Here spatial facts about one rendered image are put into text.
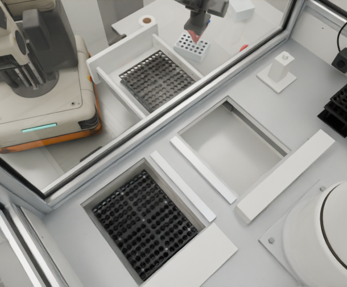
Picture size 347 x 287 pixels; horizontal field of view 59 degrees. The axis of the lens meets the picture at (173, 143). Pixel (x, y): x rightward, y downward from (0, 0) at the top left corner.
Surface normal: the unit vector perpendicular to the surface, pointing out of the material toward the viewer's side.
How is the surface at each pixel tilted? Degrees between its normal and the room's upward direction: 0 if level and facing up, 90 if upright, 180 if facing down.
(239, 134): 0
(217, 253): 0
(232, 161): 0
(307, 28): 90
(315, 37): 90
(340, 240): 85
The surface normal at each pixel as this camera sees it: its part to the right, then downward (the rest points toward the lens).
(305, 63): 0.00, -0.47
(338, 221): -1.00, 0.07
